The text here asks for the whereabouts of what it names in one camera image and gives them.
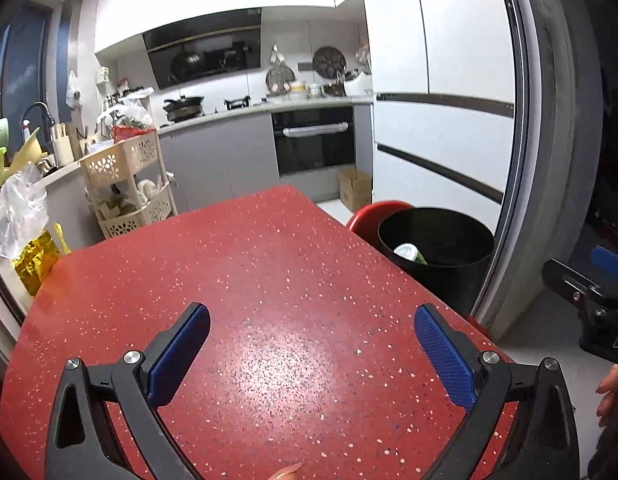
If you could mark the cardboard box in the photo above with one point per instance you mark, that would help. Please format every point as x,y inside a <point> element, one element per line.
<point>355,188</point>

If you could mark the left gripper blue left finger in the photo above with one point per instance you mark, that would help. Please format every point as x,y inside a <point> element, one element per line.
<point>82,442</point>

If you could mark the person's right hand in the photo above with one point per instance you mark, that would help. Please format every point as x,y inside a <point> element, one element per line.
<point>607,388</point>

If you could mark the green-capped Dettol bottle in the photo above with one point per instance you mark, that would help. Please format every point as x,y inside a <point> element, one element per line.
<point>409,252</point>

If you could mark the clear plastic bag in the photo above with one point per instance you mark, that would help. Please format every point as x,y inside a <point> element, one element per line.
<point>23,207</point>

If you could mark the black trash bin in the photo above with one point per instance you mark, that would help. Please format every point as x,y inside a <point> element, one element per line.
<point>439,254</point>

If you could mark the black wok on stove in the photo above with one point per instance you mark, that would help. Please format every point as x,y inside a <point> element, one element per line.
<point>184,108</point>

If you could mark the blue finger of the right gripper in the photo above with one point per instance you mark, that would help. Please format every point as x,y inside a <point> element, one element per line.
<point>606,260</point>

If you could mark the red plastic stool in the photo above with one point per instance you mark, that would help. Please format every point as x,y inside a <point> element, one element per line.
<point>376,217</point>

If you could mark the person's left hand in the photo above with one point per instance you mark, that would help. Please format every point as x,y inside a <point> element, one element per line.
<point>289,472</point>

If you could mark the gold foil bag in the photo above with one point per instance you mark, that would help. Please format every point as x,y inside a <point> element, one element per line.
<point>38,258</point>

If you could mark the black built-in oven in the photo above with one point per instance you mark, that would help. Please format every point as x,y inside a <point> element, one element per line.
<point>314,138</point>

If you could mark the beige plastic storage cart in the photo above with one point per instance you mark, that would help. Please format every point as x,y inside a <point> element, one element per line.
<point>128,186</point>

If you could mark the black kitchen faucet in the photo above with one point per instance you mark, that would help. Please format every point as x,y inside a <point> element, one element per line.
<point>38,115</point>

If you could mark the white refrigerator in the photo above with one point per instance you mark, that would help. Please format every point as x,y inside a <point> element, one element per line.
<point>444,93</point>

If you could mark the black range hood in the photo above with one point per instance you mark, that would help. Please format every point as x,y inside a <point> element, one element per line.
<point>206,46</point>

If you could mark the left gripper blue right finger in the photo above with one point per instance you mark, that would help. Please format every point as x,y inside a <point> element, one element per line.
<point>542,442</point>

